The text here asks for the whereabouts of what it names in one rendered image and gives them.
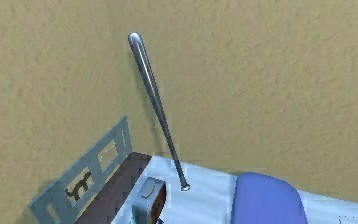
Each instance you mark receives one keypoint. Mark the blue pillow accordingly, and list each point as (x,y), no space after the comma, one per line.
(265,200)

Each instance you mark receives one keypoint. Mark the grey metal baseball bat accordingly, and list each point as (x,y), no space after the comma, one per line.
(152,90)

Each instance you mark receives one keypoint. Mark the bed with pale blue sheet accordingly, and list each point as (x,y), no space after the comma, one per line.
(207,196)

